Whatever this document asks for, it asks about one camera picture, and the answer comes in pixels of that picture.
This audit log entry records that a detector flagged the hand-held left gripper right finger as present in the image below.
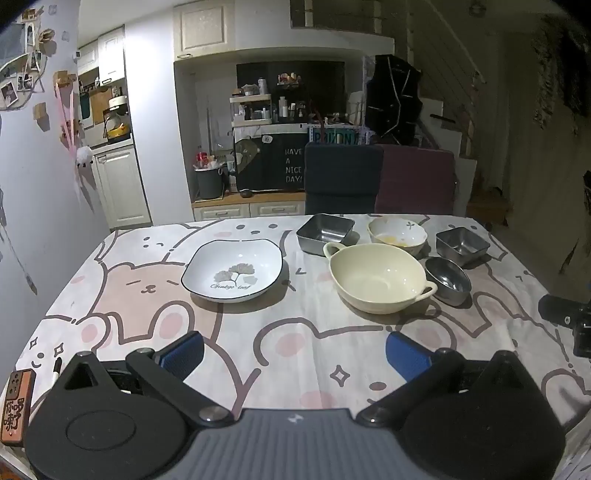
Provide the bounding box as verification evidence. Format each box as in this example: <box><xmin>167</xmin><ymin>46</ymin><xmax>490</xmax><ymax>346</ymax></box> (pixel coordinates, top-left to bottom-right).
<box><xmin>357</xmin><ymin>331</ymin><xmax>532</xmax><ymax>428</ymax></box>

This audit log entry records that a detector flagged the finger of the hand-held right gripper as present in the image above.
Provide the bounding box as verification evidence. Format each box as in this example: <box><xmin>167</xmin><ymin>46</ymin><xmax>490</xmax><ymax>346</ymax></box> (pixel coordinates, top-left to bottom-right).
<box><xmin>539</xmin><ymin>294</ymin><xmax>591</xmax><ymax>328</ymax></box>

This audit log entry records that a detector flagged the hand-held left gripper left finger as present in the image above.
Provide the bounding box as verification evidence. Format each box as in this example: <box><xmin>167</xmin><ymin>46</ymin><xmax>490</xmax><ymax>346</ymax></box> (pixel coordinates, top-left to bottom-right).
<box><xmin>60</xmin><ymin>331</ymin><xmax>234</xmax><ymax>428</ymax></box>

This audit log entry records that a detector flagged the cream bowl with handles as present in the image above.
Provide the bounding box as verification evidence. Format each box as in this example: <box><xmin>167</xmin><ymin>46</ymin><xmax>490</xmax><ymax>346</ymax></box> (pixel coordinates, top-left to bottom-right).
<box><xmin>323</xmin><ymin>242</ymin><xmax>438</xmax><ymax>315</ymax></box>

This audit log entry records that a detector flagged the round steel bowl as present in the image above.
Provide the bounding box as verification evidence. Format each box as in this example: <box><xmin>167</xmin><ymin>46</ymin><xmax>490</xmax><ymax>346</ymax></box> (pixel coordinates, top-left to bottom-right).
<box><xmin>424</xmin><ymin>257</ymin><xmax>472</xmax><ymax>306</ymax></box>

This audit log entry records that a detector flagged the white leaf print plate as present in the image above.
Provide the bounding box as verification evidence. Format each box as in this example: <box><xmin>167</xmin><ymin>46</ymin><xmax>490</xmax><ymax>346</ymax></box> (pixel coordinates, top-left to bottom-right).
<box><xmin>181</xmin><ymin>239</ymin><xmax>284</xmax><ymax>303</ymax></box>

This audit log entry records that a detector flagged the square steel container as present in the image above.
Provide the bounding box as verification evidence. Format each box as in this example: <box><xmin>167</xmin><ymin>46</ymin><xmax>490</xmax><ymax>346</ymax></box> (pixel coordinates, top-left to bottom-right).
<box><xmin>295</xmin><ymin>213</ymin><xmax>355</xmax><ymax>257</ymax></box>
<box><xmin>436</xmin><ymin>227</ymin><xmax>491</xmax><ymax>267</ymax></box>

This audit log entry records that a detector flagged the white floral bowl yellow rim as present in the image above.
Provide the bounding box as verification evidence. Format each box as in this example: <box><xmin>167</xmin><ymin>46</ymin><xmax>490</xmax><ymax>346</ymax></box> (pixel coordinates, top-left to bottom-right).
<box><xmin>368</xmin><ymin>217</ymin><xmax>426</xmax><ymax>258</ymax></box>

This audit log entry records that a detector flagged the bear print tablecloth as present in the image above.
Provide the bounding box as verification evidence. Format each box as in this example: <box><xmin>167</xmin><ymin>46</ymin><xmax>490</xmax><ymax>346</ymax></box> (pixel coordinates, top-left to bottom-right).
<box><xmin>0</xmin><ymin>213</ymin><xmax>591</xmax><ymax>480</ymax></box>

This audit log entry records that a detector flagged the wooden top drawer cabinet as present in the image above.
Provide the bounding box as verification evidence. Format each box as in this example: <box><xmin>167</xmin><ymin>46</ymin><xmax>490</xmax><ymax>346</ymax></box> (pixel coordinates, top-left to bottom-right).
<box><xmin>191</xmin><ymin>191</ymin><xmax>308</xmax><ymax>221</ymax></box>

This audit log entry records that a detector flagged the red wooden tag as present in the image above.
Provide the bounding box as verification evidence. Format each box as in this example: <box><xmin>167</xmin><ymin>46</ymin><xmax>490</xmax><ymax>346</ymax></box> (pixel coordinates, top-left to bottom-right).
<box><xmin>0</xmin><ymin>369</ymin><xmax>37</xmax><ymax>446</ymax></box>

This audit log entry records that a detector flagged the grey trash bin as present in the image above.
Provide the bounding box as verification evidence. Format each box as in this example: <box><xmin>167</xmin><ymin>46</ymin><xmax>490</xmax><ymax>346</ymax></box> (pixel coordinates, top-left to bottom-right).
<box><xmin>195</xmin><ymin>165</ymin><xmax>227</xmax><ymax>200</ymax></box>

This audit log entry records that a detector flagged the white floor cabinet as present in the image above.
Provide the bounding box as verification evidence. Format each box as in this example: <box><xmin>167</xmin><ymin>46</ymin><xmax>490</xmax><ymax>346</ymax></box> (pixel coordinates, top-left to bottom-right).
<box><xmin>92</xmin><ymin>148</ymin><xmax>153</xmax><ymax>229</ymax></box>

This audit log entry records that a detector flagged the maroon chair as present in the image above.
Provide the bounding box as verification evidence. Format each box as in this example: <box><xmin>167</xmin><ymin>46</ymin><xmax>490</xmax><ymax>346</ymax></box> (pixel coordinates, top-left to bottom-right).
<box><xmin>375</xmin><ymin>144</ymin><xmax>458</xmax><ymax>217</ymax></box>

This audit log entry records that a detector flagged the dark blue chair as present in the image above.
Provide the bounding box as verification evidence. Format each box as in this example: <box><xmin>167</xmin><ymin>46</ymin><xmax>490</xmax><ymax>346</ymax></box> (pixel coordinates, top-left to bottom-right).
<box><xmin>305</xmin><ymin>142</ymin><xmax>384</xmax><ymax>215</ymax></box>

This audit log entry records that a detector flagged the black lettered cabinet cloth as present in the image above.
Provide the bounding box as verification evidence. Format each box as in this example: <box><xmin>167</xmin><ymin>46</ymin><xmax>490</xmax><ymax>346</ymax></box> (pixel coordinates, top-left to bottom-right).
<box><xmin>235</xmin><ymin>131</ymin><xmax>308</xmax><ymax>192</ymax></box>

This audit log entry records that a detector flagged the teal sign plate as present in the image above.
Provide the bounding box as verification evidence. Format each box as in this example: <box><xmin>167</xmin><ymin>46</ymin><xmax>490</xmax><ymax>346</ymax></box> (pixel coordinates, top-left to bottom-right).
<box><xmin>308</xmin><ymin>128</ymin><xmax>360</xmax><ymax>145</ymax></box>

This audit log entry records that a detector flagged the hanging dried plant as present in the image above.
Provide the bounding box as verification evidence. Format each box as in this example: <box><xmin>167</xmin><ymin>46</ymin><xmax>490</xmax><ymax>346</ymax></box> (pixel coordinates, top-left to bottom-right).
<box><xmin>531</xmin><ymin>18</ymin><xmax>591</xmax><ymax>134</ymax></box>

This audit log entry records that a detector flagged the white shelf rack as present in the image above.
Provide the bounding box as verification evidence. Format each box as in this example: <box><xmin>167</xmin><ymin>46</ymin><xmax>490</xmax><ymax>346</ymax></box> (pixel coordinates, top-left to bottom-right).
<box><xmin>230</xmin><ymin>93</ymin><xmax>273</xmax><ymax>127</ymax></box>

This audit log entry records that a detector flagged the black hanging jacket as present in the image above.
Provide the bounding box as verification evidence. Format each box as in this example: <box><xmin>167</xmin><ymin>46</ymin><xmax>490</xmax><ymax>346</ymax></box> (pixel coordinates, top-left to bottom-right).
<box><xmin>366</xmin><ymin>54</ymin><xmax>423</xmax><ymax>145</ymax></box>

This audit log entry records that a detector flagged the stair railing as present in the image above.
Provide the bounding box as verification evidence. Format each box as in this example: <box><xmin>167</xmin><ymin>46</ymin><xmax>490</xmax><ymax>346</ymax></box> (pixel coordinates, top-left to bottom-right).
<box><xmin>406</xmin><ymin>9</ymin><xmax>485</xmax><ymax>153</ymax></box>

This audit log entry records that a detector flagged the white upper cabinet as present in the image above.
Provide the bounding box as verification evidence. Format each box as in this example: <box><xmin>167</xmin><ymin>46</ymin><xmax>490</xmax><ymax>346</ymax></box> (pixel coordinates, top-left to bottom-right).
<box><xmin>98</xmin><ymin>28</ymin><xmax>126</xmax><ymax>84</ymax></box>

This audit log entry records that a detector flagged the pink ribbon wall decoration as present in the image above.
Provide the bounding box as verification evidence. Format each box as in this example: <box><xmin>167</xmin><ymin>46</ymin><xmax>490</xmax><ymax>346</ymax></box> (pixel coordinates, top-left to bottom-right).
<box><xmin>53</xmin><ymin>71</ymin><xmax>81</xmax><ymax>153</ymax></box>

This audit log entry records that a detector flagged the wall photo collage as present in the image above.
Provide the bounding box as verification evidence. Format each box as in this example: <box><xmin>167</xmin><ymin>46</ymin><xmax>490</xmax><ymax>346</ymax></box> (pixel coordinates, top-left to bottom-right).
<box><xmin>0</xmin><ymin>18</ymin><xmax>44</xmax><ymax>112</ymax></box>

